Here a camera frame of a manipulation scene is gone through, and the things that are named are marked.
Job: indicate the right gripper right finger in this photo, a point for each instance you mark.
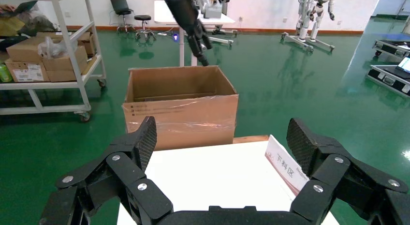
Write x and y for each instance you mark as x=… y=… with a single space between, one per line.
x=336 y=175

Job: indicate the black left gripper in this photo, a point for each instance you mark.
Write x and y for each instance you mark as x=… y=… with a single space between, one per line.
x=184 y=12

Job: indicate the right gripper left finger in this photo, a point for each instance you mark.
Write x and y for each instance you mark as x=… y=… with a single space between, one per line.
x=121 y=178

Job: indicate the large brown cardboard box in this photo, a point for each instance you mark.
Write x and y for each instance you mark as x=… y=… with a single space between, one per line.
x=182 y=121

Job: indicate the plain brown cardboard box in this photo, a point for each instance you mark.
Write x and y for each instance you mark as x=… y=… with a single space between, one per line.
x=87 y=43
x=22 y=52
x=61 y=69

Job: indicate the cardboard box with white label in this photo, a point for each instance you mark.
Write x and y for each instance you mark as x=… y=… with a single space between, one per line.
x=29 y=73

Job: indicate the white standing desk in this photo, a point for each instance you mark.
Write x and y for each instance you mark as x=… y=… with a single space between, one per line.
x=163 y=15

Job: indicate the acrylic sign with red stripe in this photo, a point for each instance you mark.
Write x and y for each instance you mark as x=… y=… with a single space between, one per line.
x=285 y=166

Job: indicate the black round stool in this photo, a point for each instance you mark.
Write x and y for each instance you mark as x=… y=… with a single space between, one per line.
x=143 y=24

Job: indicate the black office chair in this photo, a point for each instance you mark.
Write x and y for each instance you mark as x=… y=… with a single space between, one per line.
x=125 y=23

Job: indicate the brown wooden board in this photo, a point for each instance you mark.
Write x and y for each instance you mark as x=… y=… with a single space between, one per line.
x=250 y=139

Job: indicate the white wheeled robot stand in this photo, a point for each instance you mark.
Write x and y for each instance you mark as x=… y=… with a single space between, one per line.
x=307 y=42

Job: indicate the black flight case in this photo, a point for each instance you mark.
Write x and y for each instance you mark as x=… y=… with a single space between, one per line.
x=389 y=48
x=384 y=79

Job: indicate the laptop with lit screen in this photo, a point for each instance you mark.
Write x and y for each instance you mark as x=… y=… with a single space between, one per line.
x=404 y=65

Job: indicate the white metal shelf cart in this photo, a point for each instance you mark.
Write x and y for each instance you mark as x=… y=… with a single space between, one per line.
x=72 y=50

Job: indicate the clear plastic bag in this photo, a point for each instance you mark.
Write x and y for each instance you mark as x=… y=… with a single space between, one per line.
x=52 y=49

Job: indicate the green bottle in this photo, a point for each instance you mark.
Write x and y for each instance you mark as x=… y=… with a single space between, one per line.
x=4 y=73

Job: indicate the grey plastic bag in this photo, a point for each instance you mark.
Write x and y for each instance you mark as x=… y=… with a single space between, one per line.
x=38 y=23

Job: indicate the yellow bag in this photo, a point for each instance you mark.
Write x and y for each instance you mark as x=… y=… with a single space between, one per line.
x=11 y=26

